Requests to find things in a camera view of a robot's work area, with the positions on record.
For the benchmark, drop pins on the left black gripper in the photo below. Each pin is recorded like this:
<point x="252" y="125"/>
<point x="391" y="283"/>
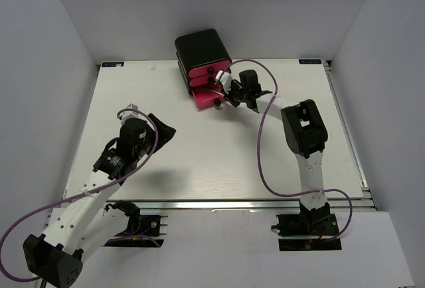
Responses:
<point x="165" y="133"/>

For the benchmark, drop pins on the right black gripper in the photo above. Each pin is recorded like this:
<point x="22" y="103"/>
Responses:
<point x="228" y="96"/>

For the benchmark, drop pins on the silver wrench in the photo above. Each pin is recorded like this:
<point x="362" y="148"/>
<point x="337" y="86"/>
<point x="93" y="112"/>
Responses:
<point x="215" y="92"/>

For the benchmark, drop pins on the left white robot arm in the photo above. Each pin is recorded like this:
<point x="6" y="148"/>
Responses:
<point x="58" y="254"/>

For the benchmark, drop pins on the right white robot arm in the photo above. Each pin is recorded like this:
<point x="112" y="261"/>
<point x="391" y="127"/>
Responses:
<point x="304" y="130"/>

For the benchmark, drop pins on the black drawer cabinet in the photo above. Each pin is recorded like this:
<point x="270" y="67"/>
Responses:
<point x="200" y="48"/>

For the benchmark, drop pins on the right blue label sticker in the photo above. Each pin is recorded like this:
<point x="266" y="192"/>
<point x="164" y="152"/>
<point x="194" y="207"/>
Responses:
<point x="309" y="61"/>

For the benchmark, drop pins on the blue label sticker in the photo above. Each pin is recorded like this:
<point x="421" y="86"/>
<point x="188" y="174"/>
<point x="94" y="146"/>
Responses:
<point x="309" y="61"/>
<point x="118" y="64"/>

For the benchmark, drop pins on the left blue label sticker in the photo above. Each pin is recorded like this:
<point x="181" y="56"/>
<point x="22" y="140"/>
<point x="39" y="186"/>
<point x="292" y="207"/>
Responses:
<point x="118" y="64"/>

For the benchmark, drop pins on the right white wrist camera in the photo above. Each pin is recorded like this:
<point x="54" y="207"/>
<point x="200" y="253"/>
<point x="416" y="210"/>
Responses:
<point x="224" y="80"/>

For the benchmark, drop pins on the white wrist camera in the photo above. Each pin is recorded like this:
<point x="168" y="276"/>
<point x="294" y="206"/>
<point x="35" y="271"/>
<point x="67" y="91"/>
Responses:
<point x="131" y="113"/>
<point x="224" y="80"/>

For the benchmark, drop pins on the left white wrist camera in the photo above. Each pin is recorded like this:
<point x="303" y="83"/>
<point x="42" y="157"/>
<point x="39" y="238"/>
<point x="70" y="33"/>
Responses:
<point x="131" y="113"/>

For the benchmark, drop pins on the aluminium table rail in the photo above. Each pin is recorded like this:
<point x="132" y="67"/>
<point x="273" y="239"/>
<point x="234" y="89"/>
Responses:
<point x="339" y="204"/>

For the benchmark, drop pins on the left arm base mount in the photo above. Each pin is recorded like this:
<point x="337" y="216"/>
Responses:
<point x="144" y="230"/>

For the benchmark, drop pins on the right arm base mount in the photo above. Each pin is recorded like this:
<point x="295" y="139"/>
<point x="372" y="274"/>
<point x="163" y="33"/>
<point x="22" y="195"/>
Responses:
<point x="296" y="235"/>

